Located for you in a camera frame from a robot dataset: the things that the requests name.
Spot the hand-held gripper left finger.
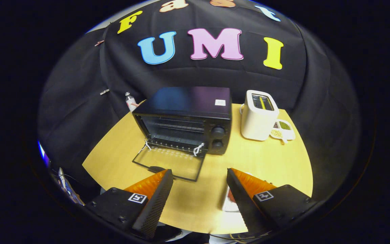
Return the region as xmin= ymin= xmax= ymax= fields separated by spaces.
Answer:
xmin=86 ymin=169 xmax=174 ymax=240

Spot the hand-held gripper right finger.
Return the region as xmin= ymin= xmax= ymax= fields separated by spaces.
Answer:
xmin=226 ymin=168 xmax=317 ymax=236

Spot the black toaster oven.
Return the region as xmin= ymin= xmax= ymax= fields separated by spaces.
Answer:
xmin=132 ymin=86 xmax=233 ymax=182

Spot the white toaster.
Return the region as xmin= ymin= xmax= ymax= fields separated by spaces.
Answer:
xmin=241 ymin=90 xmax=280 ymax=141

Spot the white ridged plate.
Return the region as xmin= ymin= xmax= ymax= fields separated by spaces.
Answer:
xmin=222 ymin=173 xmax=241 ymax=212

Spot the white divided bean dish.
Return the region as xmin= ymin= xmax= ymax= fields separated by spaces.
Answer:
xmin=269 ymin=119 xmax=296 ymax=144

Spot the clear plastic bottle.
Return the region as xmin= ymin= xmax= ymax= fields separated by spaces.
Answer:
xmin=125 ymin=92 xmax=138 ymax=112

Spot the black backdrop cloth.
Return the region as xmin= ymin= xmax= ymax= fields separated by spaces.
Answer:
xmin=38 ymin=0 xmax=361 ymax=204

